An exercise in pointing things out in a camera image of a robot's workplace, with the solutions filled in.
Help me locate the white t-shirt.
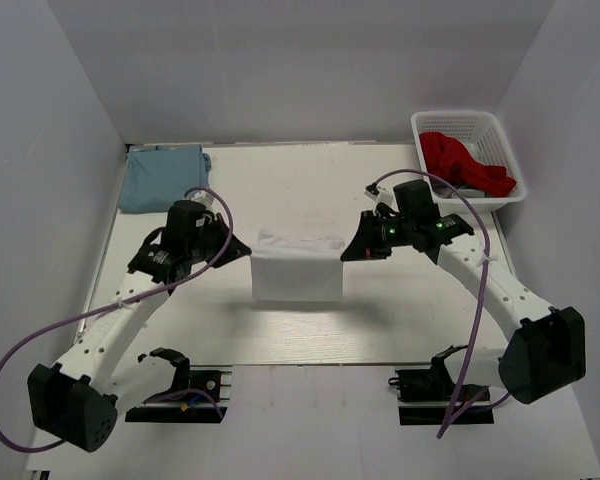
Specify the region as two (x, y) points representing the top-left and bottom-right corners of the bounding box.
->
(250, 230), (345, 303)

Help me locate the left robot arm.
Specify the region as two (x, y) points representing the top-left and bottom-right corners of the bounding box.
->
(27, 196), (251, 452)

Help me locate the folded light blue t-shirt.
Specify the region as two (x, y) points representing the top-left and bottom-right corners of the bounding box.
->
(118, 145), (212, 214)

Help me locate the white plastic basket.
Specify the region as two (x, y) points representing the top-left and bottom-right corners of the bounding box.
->
(411, 110), (527, 213)

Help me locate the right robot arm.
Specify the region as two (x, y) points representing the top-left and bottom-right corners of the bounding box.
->
(340, 180), (586, 404)

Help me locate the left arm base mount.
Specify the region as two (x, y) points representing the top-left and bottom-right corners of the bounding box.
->
(124, 348), (232, 424)

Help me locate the red t-shirt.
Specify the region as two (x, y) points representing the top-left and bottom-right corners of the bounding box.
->
(419, 132), (517, 197)

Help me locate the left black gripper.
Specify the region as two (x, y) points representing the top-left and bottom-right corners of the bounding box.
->
(188, 212), (250, 268)

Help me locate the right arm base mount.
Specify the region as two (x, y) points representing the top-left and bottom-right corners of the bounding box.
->
(387, 345), (494, 426)

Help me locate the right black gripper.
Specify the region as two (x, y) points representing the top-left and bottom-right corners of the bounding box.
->
(342, 209), (415, 261)

